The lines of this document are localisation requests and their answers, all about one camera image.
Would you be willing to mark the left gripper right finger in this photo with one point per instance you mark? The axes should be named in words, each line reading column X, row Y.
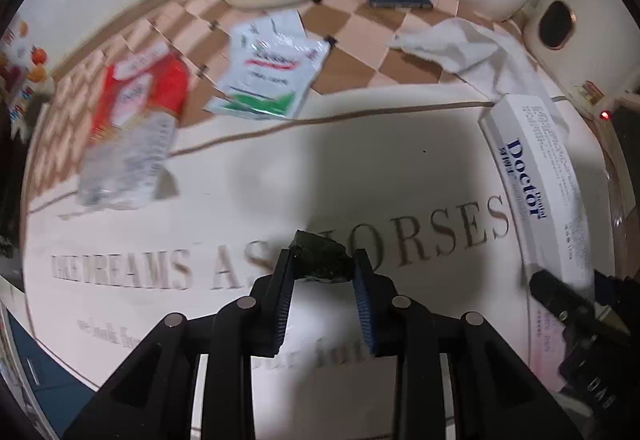
column 449, row 371

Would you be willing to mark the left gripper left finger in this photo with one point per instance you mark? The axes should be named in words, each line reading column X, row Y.
column 184, row 362

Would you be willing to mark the long white toothpaste box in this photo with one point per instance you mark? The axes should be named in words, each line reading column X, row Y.
column 527, row 136

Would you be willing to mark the small red green wrapper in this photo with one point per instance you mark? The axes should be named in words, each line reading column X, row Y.
column 320, row 259

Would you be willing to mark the red clear snack bag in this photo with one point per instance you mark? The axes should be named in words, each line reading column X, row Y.
column 134, row 124

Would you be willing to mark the white tissue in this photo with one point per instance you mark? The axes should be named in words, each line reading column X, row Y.
column 493, row 64

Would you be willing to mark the green white sachet packet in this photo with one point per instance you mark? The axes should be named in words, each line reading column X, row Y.
column 272, row 64

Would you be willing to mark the blue cabinet doors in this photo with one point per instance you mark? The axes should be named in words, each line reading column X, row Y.
column 54, row 395

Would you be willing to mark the checkered table cloth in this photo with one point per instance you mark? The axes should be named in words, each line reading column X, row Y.
column 386, row 155

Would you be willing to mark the white pink electric kettle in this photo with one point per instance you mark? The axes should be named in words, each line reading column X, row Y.
column 588, row 48

